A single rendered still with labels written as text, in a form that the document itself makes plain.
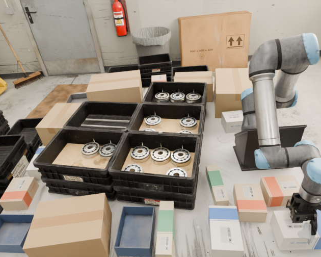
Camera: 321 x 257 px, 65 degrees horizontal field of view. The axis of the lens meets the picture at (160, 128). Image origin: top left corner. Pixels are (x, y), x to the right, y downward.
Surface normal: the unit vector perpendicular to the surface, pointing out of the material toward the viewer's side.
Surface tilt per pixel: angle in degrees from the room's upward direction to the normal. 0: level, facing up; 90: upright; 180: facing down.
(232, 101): 90
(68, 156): 0
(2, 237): 0
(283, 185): 0
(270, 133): 50
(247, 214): 90
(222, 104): 90
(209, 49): 76
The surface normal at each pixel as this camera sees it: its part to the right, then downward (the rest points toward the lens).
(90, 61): -0.02, 0.60
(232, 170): -0.09, -0.80
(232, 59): -0.07, 0.33
